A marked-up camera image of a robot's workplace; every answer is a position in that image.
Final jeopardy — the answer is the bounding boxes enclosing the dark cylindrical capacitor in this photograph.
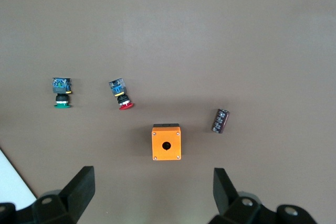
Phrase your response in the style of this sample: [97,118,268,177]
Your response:
[211,108,230,135]

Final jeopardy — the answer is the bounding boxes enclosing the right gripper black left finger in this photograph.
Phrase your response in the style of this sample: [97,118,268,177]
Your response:
[0,166,96,224]

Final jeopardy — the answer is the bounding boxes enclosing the green push button switch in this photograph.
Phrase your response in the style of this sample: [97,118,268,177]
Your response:
[51,77,73,110]

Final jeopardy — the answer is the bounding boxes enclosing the orange button enclosure box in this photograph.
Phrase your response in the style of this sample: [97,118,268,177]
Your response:
[151,123,182,162]

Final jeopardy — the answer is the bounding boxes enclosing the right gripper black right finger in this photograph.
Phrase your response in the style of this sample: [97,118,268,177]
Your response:
[208,167,319,224]

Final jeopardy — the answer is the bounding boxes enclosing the red push button switch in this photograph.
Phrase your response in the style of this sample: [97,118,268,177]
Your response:
[108,78,135,111]

